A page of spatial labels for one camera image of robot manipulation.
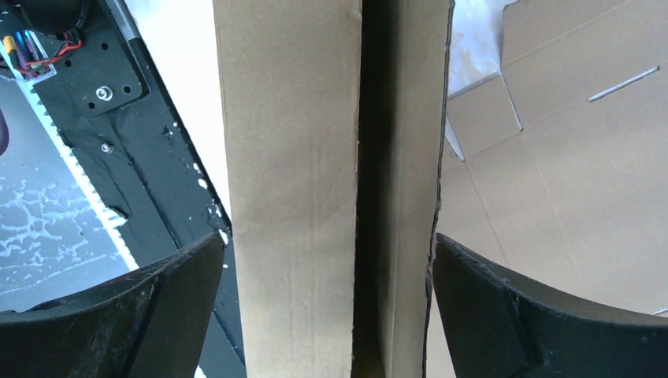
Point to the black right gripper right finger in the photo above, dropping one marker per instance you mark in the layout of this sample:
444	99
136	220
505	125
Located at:
500	323

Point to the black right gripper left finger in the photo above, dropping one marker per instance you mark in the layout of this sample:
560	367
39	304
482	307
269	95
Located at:
150	322

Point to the large cardboard box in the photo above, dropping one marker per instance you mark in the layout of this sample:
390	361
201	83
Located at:
347	156

